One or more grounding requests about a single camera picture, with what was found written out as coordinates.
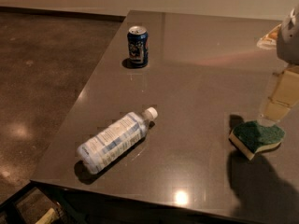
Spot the beige segmented gripper finger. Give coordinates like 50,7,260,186
263,65,299,121

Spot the green and yellow sponge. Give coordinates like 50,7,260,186
229,120,285,160

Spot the orange and white snack packet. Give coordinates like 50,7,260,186
257,24,281,49

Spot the blue soda can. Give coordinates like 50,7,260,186
127,25,149,67

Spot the clear plastic water bottle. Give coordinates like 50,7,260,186
77,107,158,175

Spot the yellow object under table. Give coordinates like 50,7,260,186
35,208,59,224

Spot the black table frame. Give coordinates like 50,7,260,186
0,182,87,224

